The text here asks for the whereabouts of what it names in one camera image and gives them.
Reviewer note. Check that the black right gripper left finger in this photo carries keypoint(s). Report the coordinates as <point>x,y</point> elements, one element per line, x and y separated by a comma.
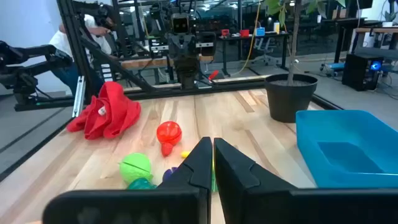
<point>183,199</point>

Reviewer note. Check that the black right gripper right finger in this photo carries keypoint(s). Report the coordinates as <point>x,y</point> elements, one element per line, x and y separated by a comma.
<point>248,202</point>

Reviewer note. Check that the purple toy eggplant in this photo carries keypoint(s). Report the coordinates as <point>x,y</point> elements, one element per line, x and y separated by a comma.
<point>168,174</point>

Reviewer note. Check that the dark green toy pepper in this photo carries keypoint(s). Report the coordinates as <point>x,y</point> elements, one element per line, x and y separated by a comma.
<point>141,184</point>

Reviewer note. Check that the yellow toy banana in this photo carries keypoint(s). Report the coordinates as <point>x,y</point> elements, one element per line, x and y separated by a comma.
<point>185,154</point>

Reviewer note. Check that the red toy strawberry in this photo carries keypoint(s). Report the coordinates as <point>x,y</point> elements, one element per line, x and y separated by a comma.
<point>166,150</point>

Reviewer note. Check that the light green toy cabbage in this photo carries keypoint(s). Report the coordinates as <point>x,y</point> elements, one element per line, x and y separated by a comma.
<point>135,168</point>

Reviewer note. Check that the red toy tomato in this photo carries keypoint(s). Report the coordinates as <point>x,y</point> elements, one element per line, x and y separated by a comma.
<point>168,132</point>

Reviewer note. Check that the black background robot arm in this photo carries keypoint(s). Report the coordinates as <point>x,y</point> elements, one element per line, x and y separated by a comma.
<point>31,53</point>

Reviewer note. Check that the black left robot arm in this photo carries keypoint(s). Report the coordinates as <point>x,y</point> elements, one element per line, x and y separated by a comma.
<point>186,62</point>

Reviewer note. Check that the blue plastic tub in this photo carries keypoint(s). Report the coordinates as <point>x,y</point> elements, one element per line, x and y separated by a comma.
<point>342,158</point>

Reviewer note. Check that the red cloth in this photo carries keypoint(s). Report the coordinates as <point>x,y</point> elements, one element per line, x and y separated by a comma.
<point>115,115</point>

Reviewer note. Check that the black plant pot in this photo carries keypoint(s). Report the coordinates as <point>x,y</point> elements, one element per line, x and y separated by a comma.
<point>289,99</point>

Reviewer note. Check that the white cloth label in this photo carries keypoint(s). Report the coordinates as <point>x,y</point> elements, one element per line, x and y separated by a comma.
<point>102,110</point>

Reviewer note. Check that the wooden workbench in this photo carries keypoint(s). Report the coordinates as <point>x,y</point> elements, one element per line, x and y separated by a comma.
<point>146,62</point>

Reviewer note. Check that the white office chair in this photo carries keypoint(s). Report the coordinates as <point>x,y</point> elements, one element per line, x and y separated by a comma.
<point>264,46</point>

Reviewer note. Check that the blue floor equipment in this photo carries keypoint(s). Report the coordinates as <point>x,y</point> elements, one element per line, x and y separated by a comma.
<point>334,67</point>

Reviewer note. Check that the small green potted tree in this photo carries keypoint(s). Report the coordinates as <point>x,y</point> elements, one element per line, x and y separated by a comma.
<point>293,46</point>

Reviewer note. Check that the black office desk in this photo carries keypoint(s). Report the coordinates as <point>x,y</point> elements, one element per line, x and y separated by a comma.
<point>267,35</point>

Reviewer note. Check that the black computer tower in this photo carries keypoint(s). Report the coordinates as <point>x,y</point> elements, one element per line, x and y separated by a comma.
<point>357,73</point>

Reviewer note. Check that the red desk container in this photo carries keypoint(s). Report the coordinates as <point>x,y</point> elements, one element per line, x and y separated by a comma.
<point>225,32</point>
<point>244,33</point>

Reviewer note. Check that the blue desk box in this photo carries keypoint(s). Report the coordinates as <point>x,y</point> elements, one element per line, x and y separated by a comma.
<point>260,31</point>

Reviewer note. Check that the yellow white bottle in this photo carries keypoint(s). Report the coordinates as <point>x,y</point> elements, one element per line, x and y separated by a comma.
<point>276,28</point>

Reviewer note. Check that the person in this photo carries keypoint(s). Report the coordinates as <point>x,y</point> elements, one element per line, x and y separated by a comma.
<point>62,40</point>

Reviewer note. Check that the wooden top metal table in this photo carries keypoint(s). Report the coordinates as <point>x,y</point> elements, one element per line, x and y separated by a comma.
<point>379,30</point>

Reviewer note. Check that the small white planter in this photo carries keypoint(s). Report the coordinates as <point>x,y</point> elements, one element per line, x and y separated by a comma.
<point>388,23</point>

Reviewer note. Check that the silver aluminium rail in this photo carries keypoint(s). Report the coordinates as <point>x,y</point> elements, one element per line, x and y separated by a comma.
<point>79,96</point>

